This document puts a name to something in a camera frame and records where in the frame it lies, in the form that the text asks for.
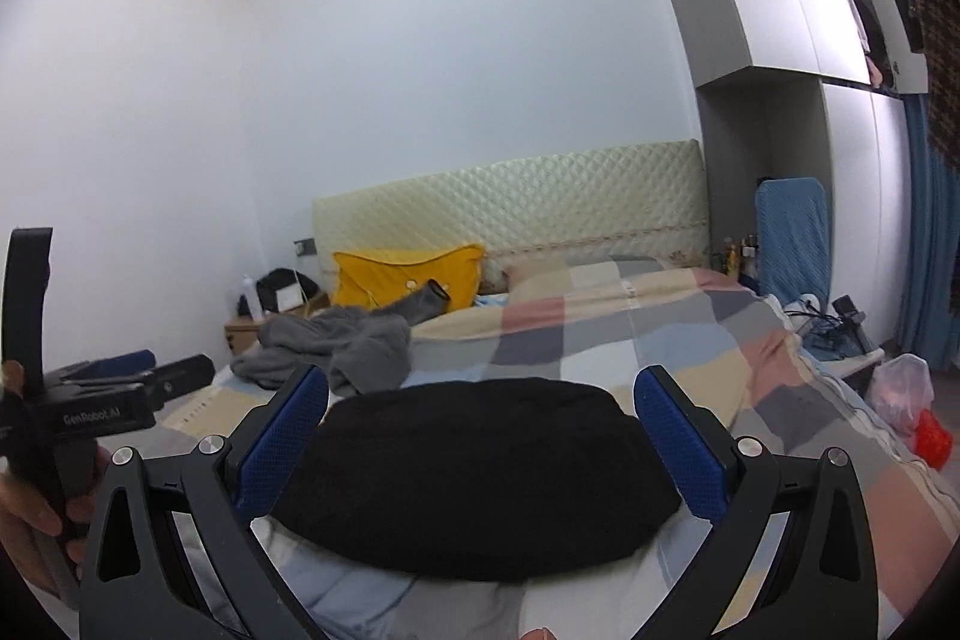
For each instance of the white side table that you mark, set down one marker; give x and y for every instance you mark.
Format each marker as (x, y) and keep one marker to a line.
(840, 347)

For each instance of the blue curtain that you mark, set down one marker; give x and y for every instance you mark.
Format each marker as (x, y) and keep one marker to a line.
(926, 235)

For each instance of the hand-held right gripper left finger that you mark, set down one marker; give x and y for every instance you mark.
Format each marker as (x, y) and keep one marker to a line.
(285, 437)

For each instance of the red plastic bag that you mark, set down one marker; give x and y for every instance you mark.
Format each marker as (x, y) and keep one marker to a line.
(934, 441)

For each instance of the black and white bag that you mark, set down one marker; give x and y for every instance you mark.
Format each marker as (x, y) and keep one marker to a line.
(281, 293)

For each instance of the fluffy beige plush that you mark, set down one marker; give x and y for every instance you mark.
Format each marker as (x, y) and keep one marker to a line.
(493, 277)

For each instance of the black device on table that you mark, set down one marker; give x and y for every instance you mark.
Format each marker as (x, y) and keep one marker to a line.
(847, 310)

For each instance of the light blue bed sheet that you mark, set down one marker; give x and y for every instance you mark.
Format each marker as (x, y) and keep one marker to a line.
(352, 580)

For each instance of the wooden nightstand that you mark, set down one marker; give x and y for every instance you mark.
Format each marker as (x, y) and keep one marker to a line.
(244, 334)

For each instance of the yellow pillow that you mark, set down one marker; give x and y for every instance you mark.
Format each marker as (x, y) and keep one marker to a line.
(405, 281)

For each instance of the cream quilted headboard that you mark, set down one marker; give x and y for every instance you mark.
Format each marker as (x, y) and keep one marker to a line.
(510, 201)

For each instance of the grey fleece garment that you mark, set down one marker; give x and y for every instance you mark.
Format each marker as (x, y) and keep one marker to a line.
(330, 347)

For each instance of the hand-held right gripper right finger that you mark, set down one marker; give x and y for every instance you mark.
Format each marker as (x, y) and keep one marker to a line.
(682, 452)

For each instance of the checked pastel blanket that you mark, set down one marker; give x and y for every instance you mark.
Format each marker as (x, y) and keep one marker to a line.
(660, 325)

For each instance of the white plastic bag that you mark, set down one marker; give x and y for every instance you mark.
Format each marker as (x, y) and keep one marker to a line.
(900, 389)

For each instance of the white bottle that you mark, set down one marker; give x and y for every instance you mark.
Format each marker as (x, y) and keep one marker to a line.
(246, 295)

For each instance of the dark patterned hanging garment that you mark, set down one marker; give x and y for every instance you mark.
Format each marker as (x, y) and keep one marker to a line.
(926, 10)

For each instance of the black puffer jacket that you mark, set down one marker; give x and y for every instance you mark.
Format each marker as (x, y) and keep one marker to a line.
(480, 475)

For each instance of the person's left hand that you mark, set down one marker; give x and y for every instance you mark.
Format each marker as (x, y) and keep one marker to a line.
(30, 527)

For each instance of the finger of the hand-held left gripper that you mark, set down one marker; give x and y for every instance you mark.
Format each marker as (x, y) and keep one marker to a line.
(120, 361)
(184, 376)

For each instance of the grey wall socket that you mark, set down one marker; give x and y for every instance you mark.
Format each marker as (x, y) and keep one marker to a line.
(304, 248)

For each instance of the group of small bottles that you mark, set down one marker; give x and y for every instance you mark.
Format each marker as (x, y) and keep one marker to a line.
(739, 254)

